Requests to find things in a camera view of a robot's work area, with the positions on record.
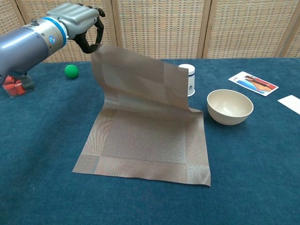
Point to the white bookmark with tassel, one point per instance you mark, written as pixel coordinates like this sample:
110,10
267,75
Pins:
290,103

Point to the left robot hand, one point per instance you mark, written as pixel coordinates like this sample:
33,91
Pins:
75,18

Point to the brown woven placemat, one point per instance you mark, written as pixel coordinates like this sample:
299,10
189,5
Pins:
145,140

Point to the blue carpet table cover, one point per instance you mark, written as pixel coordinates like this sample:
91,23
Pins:
47,140

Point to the illustrated picture card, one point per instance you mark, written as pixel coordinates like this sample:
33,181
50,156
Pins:
253,83

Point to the beige bowl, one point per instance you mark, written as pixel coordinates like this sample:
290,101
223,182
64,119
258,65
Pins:
229,107

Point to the green ball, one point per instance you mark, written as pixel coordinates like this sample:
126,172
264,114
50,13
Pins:
71,71

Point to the white paper cup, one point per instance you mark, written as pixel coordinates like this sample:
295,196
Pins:
191,79

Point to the clear box of earplugs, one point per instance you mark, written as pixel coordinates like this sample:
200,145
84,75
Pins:
16,87

